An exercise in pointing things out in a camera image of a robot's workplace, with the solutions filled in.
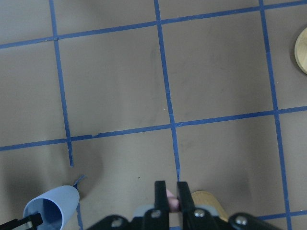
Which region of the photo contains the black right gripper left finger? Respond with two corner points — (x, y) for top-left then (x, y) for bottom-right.
(142, 181), (170, 230)

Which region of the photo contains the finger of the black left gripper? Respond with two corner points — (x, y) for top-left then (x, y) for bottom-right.
(0, 214), (43, 230)

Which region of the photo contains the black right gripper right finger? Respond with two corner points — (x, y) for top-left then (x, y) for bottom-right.
(177, 182), (216, 230)

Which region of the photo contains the pink chopstick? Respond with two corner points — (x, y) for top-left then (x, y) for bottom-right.
(166, 189), (180, 213)

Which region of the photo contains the light blue plastic cup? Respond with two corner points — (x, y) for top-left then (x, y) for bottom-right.
(23, 185), (80, 230)

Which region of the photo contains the bamboo cylinder holder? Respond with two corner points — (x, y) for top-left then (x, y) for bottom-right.
(191, 190), (228, 222)

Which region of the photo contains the round wooden stand base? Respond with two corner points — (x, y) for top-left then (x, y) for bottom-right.
(294, 28), (307, 74)

